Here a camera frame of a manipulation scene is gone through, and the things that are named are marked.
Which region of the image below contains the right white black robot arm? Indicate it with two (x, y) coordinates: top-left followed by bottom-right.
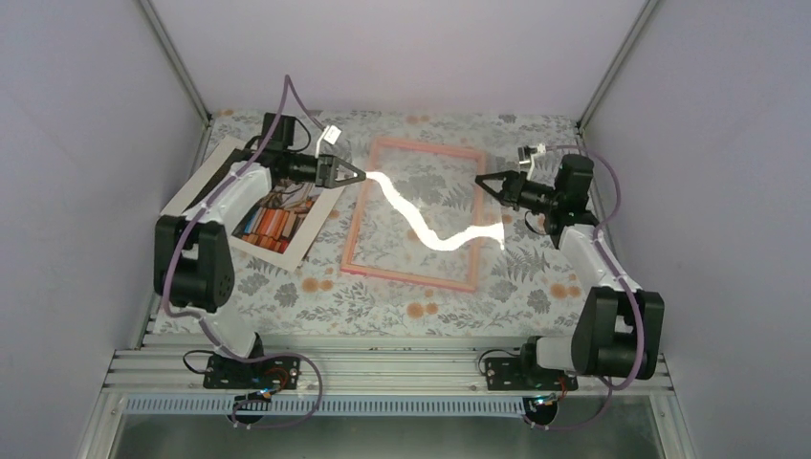
(475, 154), (665, 390)

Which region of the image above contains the cat and books photo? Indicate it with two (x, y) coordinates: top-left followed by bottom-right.
(161, 136), (342, 271)

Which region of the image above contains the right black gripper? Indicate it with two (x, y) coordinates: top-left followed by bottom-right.
(475, 170), (560, 214)

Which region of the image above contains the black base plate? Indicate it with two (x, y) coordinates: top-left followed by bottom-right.
(203, 356), (301, 391)
(483, 357), (579, 391)

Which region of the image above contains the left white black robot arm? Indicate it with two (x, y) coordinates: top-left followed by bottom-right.
(153, 111), (366, 387)

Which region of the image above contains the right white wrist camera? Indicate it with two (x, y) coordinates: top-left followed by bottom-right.
(517, 143), (547, 178)

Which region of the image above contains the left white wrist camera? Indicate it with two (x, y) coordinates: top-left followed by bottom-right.
(314, 124), (342, 158)

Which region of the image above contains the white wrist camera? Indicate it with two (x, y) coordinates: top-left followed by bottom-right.
(314, 124), (342, 158)
(517, 143), (547, 178)

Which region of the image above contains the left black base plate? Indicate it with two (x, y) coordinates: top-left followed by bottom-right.
(203, 356), (301, 391)

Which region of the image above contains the aluminium rail base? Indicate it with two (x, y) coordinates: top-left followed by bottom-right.
(76, 336), (698, 459)

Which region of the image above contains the floral patterned table mat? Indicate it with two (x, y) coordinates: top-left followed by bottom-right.
(226, 111), (587, 337)

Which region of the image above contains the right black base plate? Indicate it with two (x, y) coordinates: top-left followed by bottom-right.
(483, 357), (579, 391)

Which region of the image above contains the clear acrylic sheet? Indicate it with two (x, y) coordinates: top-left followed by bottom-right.
(354, 142), (508, 280)

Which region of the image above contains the orange pink wooden frame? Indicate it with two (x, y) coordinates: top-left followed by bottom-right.
(340, 136), (489, 294)

